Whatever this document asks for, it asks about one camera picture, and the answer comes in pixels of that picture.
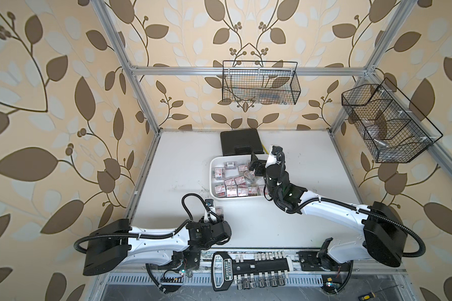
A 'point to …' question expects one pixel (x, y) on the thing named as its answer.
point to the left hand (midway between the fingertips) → (219, 217)
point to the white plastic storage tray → (231, 179)
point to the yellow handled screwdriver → (372, 295)
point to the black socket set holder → (222, 268)
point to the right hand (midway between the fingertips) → (261, 155)
